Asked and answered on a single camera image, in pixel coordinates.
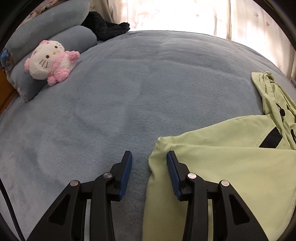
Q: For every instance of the black knitted garment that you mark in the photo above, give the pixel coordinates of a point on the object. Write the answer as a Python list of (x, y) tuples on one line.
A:
[(103, 29)]

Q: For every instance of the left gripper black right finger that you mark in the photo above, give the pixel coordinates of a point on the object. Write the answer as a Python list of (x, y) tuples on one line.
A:
[(232, 219)]

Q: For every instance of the white pink cat plush toy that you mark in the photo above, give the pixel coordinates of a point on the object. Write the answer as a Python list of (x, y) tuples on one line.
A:
[(51, 62)]

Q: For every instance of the light green black hooded jacket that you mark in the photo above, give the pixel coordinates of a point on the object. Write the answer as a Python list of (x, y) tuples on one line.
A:
[(255, 153)]

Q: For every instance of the blue pillow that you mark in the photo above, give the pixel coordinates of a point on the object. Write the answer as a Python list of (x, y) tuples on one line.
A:
[(77, 38), (42, 27)]

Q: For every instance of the floral sheer curtain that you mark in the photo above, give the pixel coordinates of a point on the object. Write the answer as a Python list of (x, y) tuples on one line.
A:
[(244, 22)]

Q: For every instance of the upper blue pillow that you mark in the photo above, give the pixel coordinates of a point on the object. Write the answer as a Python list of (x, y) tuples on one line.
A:
[(42, 27)]

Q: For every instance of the blue fleece bed blanket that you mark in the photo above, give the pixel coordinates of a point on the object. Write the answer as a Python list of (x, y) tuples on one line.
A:
[(123, 95)]

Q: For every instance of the lower blue pillow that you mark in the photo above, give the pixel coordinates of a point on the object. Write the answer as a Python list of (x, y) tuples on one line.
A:
[(77, 38)]

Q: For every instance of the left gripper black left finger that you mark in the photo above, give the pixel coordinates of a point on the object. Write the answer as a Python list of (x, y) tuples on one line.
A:
[(65, 218)]

